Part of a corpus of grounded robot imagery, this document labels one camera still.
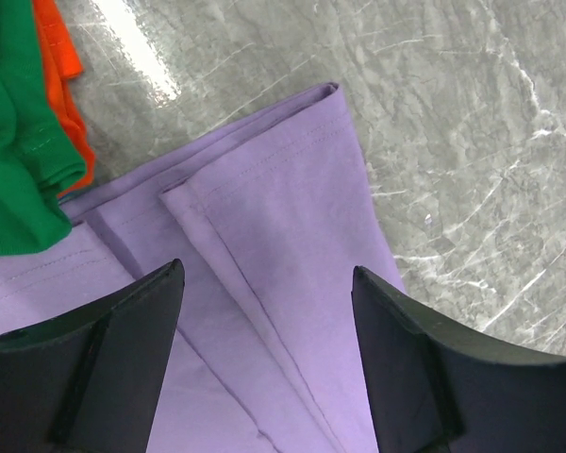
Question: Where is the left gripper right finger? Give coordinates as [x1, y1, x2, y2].
[352, 266, 566, 452]

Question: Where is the orange folded t-shirt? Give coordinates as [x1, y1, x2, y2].
[32, 0, 95, 197]

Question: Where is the blue folded t-shirt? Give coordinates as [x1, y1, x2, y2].
[58, 189, 85, 204]

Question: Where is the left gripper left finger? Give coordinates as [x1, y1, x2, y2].
[0, 260, 184, 452]

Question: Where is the purple t-shirt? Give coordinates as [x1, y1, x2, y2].
[0, 83, 402, 452]

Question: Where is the green folded t-shirt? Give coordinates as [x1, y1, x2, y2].
[0, 1, 86, 257]

